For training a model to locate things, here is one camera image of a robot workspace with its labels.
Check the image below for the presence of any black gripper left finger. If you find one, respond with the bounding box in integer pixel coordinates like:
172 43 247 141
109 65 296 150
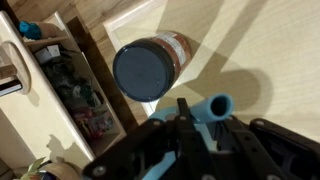
82 98 214 180

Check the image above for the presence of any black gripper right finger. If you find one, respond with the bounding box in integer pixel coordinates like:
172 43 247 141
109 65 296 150
216 117 320 180

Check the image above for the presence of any teal plastic watering can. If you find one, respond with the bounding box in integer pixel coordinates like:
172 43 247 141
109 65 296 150
143 93 234 180

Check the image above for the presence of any dark lidded red jar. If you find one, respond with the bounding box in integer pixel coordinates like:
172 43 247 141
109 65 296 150
113 31 192 102

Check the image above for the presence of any wooden shelf with clutter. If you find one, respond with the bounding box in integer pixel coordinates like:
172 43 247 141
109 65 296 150
0 11 126 167

